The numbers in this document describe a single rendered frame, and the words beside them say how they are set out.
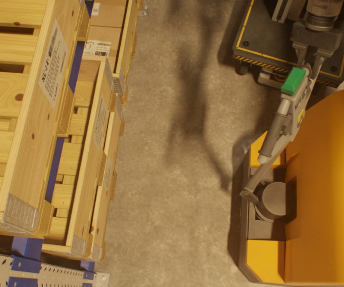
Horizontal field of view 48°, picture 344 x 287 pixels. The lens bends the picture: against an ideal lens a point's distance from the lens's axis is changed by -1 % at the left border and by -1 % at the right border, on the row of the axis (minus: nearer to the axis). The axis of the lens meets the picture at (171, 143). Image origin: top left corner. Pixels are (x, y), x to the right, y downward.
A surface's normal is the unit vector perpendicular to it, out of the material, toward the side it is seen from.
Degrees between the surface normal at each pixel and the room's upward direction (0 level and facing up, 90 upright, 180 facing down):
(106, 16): 0
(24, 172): 90
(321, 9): 62
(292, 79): 16
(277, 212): 0
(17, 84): 0
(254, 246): 22
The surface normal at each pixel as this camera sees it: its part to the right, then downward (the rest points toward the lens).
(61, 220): -0.01, -0.35
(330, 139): -0.93, -0.22
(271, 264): -0.38, -0.36
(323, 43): -0.58, 0.47
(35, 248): 0.99, 0.09
